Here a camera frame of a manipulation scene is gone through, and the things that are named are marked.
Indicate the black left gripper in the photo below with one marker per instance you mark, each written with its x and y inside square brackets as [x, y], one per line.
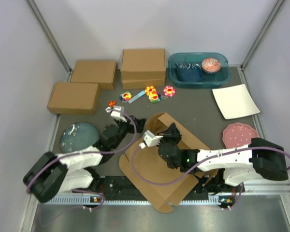
[139, 123]

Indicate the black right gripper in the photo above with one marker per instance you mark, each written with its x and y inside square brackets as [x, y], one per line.
[171, 132]

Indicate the brown cardboard box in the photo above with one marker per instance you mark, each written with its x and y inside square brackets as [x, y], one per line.
[148, 171]

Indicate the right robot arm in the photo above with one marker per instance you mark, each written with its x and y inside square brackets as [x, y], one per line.
[260, 159]

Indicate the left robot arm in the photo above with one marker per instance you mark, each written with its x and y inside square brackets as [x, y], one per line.
[56, 173]

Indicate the folded cardboard box back left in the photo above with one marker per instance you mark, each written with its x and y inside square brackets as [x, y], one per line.
[101, 72]

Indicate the folded cardboard box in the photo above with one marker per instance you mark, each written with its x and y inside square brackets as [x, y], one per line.
[74, 98]
[101, 72]

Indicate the folded cardboard box front left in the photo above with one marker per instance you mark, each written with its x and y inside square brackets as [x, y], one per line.
[74, 98]

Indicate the stacked cardboard box top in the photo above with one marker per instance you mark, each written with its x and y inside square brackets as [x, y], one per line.
[143, 64]

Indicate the orange glitter leaf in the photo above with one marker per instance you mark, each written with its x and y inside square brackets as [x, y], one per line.
[112, 104]

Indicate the blue flower plush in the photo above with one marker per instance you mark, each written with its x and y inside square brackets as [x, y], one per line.
[125, 96]

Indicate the light blue tube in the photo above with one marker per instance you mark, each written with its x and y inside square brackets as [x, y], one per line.
[136, 97]

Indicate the rainbow flower plush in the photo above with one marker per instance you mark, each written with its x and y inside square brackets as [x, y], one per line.
[155, 97]

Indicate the pink flower plush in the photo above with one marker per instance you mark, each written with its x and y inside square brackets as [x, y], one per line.
[169, 91]

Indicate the orange flower plush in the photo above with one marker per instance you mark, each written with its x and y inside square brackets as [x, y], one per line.
[149, 90]

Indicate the blue round plate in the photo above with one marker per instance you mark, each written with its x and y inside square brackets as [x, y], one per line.
[78, 136]

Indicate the blue patterned bowl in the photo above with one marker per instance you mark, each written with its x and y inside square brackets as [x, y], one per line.
[189, 72]

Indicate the pink dotted plate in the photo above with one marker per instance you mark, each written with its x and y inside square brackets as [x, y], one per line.
[238, 134]

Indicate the teal plastic bin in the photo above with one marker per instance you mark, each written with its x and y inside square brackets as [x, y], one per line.
[211, 81]

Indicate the white square plate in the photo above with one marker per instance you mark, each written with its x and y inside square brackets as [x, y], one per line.
[235, 102]

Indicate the red patterned bowl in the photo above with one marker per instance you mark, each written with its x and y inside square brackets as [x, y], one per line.
[210, 65]

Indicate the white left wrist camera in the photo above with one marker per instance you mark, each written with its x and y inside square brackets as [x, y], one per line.
[116, 112]

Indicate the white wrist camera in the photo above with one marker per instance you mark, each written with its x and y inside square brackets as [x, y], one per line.
[116, 112]
[150, 140]

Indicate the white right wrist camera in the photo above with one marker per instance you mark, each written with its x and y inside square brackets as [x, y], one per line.
[150, 140]

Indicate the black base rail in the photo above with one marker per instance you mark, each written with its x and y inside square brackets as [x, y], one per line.
[121, 188]

